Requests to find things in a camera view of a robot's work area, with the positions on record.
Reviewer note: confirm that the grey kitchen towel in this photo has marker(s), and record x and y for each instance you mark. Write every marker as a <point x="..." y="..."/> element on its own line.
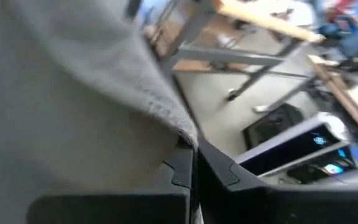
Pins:
<point x="57" y="93"/>

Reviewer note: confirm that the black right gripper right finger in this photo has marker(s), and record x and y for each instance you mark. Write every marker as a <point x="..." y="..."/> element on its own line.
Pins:
<point x="259" y="205"/>

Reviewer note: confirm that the black floor box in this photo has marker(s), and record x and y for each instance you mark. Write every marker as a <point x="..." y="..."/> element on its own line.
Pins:
<point x="269" y="124"/>

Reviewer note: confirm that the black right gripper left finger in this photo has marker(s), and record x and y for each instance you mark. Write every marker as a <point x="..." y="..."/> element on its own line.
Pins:
<point x="120" y="208"/>

